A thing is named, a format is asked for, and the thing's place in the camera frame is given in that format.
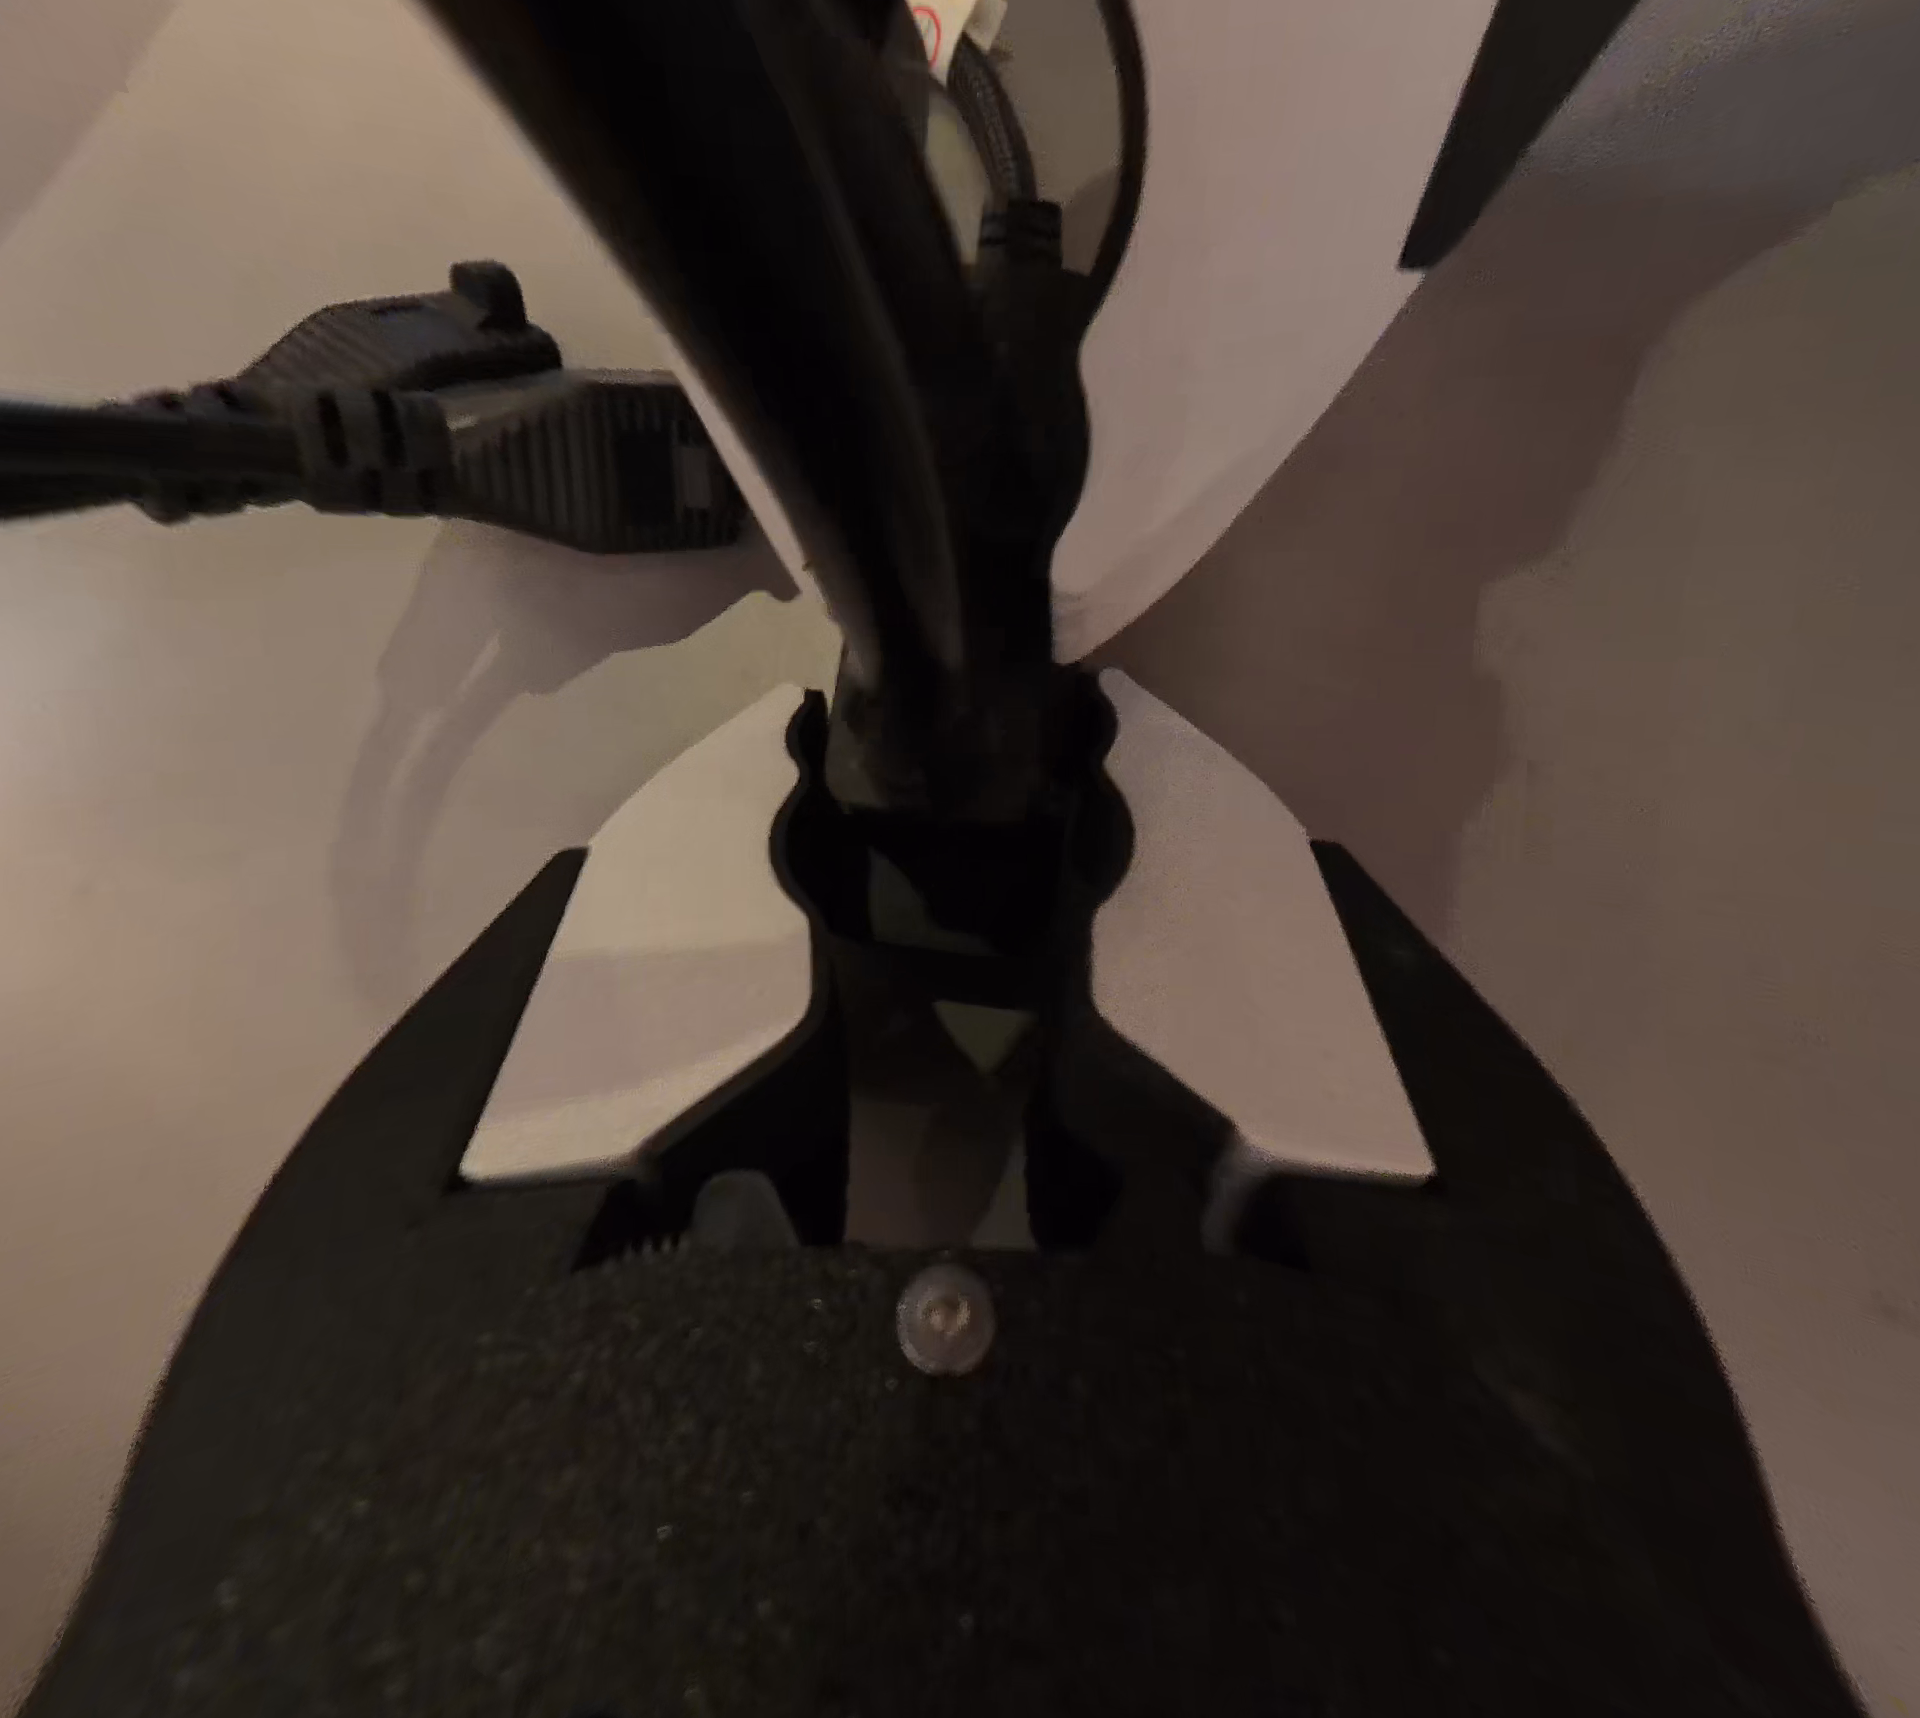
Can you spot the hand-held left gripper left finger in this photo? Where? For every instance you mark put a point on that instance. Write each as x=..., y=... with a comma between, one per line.
x=660, y=983

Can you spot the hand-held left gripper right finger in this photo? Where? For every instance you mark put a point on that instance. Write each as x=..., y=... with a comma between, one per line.
x=1245, y=983

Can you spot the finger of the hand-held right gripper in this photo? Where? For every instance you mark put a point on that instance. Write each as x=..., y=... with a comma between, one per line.
x=1291, y=219
x=769, y=561

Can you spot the grey desk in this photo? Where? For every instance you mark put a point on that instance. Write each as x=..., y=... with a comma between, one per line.
x=1665, y=849

